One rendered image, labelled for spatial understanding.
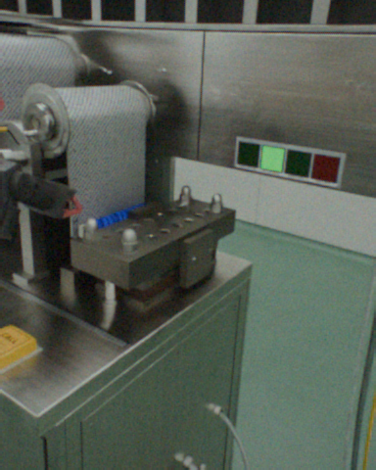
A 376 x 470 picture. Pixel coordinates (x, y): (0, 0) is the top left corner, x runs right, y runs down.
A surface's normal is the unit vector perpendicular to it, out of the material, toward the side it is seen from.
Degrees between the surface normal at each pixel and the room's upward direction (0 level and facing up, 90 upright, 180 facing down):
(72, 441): 90
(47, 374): 0
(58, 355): 0
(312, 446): 0
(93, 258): 90
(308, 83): 90
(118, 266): 90
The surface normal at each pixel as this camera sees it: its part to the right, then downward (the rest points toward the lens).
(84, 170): 0.81, 0.24
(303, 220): -0.58, 0.26
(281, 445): 0.05, -0.93
